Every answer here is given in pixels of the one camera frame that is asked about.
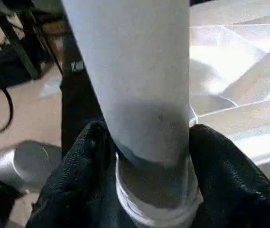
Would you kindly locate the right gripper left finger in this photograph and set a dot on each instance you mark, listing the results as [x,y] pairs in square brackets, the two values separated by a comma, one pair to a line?
[73,190]

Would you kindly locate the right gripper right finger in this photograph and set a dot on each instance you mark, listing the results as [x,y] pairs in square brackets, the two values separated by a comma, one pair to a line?
[234,185]

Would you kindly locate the white plastic table top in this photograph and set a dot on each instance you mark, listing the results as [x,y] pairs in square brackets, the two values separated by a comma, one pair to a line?
[239,71]

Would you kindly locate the white plastic table leg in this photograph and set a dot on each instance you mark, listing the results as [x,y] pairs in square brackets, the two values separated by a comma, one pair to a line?
[134,85]

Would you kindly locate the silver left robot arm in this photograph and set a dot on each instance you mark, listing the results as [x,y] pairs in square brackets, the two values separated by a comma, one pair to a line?
[25,164]

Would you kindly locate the black floor bag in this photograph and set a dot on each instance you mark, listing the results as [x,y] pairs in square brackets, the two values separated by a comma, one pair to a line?
[6,69]

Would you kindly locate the black work table frame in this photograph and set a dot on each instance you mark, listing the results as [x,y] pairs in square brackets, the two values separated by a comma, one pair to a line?
[21,42]

